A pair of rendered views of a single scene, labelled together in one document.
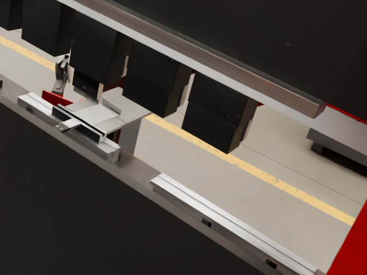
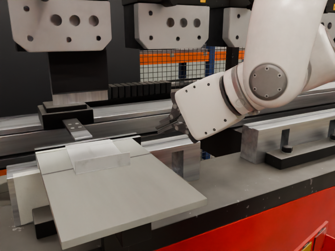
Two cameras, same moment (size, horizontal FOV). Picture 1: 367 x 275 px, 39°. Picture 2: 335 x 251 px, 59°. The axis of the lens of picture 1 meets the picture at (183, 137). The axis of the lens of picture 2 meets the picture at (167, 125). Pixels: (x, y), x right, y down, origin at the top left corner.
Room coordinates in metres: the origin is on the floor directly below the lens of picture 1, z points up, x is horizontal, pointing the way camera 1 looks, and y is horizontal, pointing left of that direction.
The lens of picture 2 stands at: (1.78, -0.03, 1.20)
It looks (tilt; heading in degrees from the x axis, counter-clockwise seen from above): 17 degrees down; 126
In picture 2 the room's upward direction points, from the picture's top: straight up
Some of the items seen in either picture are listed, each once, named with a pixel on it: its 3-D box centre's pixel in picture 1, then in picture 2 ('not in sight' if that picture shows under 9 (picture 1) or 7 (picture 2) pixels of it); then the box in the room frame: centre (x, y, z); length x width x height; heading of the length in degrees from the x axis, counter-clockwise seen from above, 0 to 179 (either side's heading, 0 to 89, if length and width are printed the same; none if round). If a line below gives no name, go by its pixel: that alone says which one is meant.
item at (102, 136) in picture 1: (78, 123); (90, 149); (1.34, 0.32, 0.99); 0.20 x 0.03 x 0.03; 64
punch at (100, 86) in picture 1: (87, 83); (79, 76); (1.34, 0.31, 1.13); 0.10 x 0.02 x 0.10; 64
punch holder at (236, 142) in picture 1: (220, 108); not in sight; (1.15, -0.07, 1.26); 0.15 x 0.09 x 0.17; 64
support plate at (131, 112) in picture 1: (113, 108); (108, 175); (1.47, 0.25, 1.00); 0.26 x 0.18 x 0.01; 154
